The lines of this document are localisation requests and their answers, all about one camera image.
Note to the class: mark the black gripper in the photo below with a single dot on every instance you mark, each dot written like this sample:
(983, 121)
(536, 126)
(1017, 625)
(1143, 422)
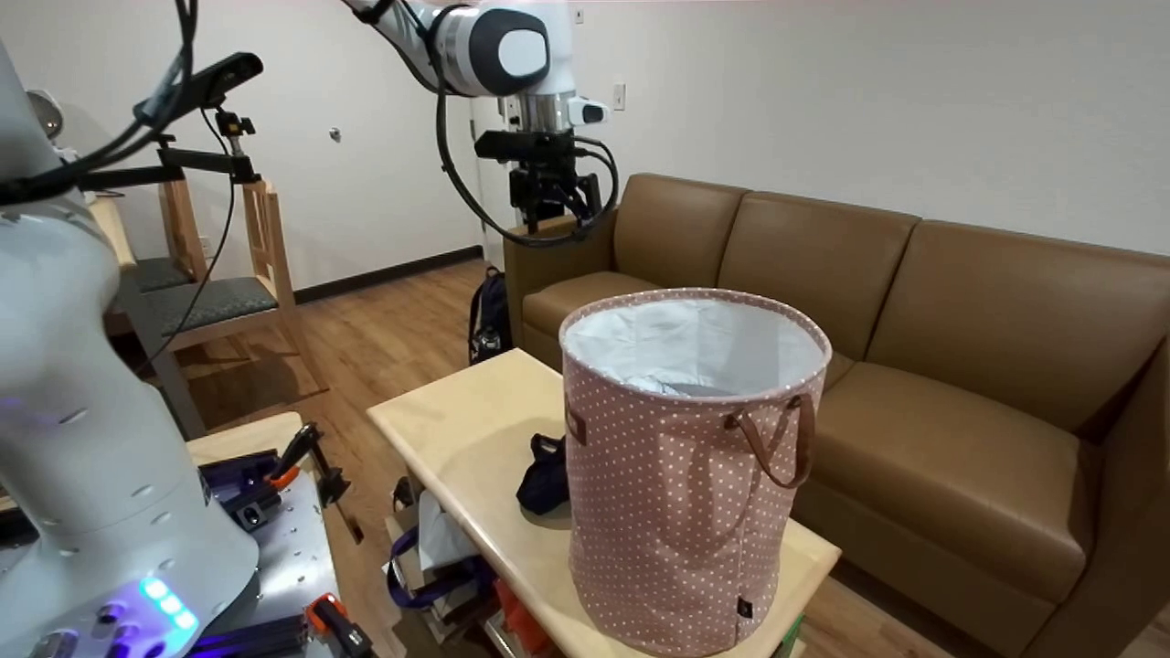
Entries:
(541, 174)

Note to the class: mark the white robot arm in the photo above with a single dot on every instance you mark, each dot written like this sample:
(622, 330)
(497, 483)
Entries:
(87, 450)

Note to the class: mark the pink polka dot laundry bin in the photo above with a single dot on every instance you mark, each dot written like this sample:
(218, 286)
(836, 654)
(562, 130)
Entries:
(688, 434)

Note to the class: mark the dark navy cloth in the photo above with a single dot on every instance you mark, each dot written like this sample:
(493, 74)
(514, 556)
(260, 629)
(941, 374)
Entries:
(541, 483)

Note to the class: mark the wooden stool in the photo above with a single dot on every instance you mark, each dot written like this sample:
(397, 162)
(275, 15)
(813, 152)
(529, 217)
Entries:
(179, 300)

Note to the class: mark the brown leather sofa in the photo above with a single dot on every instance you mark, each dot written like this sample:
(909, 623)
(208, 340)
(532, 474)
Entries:
(994, 422)

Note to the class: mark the black stereo camera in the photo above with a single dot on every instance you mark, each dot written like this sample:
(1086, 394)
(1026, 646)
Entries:
(201, 89)

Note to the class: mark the purple handled tote bag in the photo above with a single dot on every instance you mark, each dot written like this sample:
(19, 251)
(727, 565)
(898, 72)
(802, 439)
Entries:
(431, 565)

